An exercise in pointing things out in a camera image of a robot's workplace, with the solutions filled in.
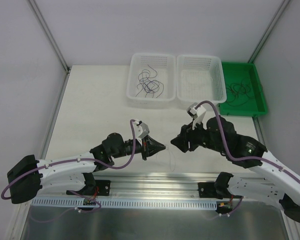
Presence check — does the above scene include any left white perforated basket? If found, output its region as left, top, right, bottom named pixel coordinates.
left=126, top=53, right=177, bottom=108

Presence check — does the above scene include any white slotted cable duct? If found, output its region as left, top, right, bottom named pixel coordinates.
left=32, top=197, right=217, bottom=211

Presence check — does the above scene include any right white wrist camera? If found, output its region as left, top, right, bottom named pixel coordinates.
left=186, top=102, right=207, bottom=130

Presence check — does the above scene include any purple thin wire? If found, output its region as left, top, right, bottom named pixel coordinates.
left=137, top=69, right=165, bottom=99
left=134, top=64, right=160, bottom=99

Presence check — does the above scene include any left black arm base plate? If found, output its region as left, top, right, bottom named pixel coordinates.
left=95, top=179, right=111, bottom=197

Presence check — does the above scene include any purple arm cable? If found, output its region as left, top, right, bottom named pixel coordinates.
left=1, top=119, right=142, bottom=201
left=193, top=100, right=300, bottom=213

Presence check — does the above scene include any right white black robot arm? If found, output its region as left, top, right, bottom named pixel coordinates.
left=171, top=117, right=300, bottom=223

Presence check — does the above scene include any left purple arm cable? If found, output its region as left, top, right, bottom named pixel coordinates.
left=1, top=119, right=142, bottom=201

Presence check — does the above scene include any aluminium frame post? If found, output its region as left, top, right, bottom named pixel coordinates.
left=247, top=0, right=293, bottom=64
left=27, top=0, right=71, bottom=74

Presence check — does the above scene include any aluminium frame post left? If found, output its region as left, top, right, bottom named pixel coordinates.
left=27, top=0, right=71, bottom=74

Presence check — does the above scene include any aluminium table edge rail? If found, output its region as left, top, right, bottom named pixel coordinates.
left=93, top=170, right=219, bottom=200

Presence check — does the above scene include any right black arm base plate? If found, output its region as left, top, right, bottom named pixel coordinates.
left=197, top=182, right=217, bottom=199

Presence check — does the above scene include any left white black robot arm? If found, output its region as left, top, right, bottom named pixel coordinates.
left=1, top=133, right=166, bottom=204

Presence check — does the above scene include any white perforated basket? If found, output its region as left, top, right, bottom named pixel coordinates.
left=126, top=53, right=177, bottom=108
left=176, top=54, right=227, bottom=108

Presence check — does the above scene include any brown thin wire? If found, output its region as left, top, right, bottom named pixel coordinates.
left=239, top=77, right=262, bottom=101
left=229, top=77, right=252, bottom=97
left=226, top=83, right=251, bottom=107

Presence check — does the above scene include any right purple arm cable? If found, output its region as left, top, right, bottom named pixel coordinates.
left=193, top=100, right=300, bottom=213

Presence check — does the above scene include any green plastic tray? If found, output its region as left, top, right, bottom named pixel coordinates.
left=219, top=62, right=268, bottom=118

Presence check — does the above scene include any aluminium frame post right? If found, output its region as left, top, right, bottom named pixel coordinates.
left=247, top=0, right=293, bottom=64

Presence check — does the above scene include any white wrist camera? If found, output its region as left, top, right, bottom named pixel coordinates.
left=186, top=102, right=207, bottom=130
left=133, top=120, right=150, bottom=144

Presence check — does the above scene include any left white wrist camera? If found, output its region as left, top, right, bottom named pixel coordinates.
left=133, top=120, right=150, bottom=144

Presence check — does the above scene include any right white perforated basket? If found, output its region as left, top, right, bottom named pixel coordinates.
left=176, top=54, right=227, bottom=108

